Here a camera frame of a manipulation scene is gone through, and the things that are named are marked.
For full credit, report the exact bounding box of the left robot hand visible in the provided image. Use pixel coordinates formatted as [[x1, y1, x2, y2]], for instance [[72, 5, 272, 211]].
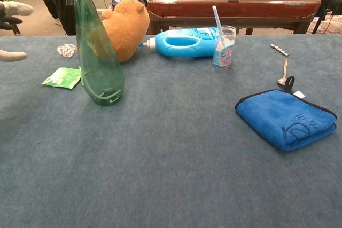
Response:
[[0, 0, 35, 62]]

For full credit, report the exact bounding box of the green spray bottle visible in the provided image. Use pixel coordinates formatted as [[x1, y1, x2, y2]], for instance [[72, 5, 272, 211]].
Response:
[[72, 0, 126, 107]]

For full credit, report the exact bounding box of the blue detergent bottle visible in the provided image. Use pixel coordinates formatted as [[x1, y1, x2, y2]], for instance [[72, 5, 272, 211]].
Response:
[[137, 27, 226, 58]]

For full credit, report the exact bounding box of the black tripod stand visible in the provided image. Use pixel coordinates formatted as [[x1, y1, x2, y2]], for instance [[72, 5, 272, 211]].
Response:
[[312, 0, 342, 34]]

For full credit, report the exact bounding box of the clear crumpled plastic piece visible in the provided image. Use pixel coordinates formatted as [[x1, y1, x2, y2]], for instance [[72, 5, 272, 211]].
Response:
[[57, 43, 79, 59]]

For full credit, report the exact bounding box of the green foil packet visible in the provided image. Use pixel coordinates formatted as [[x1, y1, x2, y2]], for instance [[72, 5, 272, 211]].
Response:
[[41, 67, 82, 91]]

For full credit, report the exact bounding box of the brown capybara plush toy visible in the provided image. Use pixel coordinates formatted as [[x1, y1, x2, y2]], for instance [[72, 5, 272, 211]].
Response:
[[100, 0, 151, 64]]

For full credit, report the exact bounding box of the light blue plastic stick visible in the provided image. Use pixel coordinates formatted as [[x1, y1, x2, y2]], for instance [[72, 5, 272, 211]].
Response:
[[212, 5, 227, 45]]

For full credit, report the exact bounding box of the clear plastic jar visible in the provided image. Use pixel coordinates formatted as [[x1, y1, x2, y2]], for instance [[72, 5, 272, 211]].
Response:
[[212, 25, 237, 69]]

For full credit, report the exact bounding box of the brown mahjong table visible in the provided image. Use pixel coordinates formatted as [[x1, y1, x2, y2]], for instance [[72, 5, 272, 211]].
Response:
[[146, 0, 322, 36]]

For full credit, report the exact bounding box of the blue felt table cover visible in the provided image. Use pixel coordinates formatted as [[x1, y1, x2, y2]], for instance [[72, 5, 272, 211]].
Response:
[[0, 34, 342, 228]]

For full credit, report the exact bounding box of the metal spoon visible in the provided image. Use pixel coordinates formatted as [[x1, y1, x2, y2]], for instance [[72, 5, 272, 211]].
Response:
[[277, 57, 290, 85]]

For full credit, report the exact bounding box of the blue microfiber towel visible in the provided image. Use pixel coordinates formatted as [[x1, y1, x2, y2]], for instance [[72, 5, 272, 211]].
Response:
[[234, 75, 338, 152]]

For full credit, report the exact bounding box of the white plastic crate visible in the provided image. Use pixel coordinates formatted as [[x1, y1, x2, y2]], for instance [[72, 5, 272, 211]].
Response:
[[307, 14, 342, 35]]

